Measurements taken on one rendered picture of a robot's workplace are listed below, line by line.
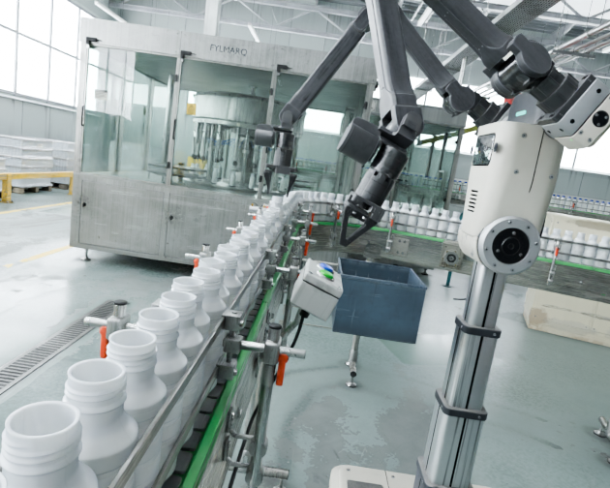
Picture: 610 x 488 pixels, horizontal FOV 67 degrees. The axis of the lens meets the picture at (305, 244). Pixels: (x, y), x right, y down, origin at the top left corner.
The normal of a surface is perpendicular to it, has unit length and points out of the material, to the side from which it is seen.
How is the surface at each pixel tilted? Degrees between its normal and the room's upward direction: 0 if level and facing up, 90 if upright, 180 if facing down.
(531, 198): 101
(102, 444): 49
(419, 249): 90
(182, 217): 90
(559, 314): 90
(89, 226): 90
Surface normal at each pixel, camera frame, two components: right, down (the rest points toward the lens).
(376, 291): -0.04, 0.17
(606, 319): -0.34, 0.11
